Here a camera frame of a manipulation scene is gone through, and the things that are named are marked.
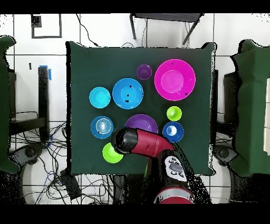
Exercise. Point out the large purple bowl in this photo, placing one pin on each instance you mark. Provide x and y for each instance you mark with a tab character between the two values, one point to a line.
143	121

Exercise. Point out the cyan ribbed bowl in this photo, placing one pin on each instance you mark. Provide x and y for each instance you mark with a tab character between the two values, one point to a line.
99	97

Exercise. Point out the lime green cup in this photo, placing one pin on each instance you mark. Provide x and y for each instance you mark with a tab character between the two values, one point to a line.
174	113

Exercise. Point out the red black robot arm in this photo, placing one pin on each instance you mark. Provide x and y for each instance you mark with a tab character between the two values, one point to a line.
147	143

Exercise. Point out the large blue bowl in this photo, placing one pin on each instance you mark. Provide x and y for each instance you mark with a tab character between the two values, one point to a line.
120	93

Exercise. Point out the purple cup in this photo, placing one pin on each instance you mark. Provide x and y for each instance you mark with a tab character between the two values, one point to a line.
144	73

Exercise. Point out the translucent blue straight-sided bowl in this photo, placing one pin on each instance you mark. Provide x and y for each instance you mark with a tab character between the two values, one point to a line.
93	126

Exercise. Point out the dark blue ribbed bowl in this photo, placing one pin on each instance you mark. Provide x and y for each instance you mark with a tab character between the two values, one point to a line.
178	135

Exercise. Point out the large pink bowl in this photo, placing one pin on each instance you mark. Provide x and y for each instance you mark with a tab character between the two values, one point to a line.
175	80

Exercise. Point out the green ribbed bowl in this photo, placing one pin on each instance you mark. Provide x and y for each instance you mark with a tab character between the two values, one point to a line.
109	156

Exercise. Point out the dark green tablecloth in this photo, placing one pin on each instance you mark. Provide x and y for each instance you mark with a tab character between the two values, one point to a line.
95	63

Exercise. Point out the black power adapter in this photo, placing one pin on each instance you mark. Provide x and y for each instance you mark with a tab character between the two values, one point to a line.
70	185

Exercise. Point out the grey chair base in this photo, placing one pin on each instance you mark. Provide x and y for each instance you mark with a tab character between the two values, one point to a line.
29	152
224	153

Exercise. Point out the green cloth covered table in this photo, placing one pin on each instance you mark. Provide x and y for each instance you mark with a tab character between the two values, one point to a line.
251	105
4	105

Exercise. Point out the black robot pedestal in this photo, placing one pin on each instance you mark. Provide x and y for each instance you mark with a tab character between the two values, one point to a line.
130	188

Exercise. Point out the black metal frame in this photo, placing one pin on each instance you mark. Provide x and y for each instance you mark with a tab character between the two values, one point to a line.
43	105
231	97

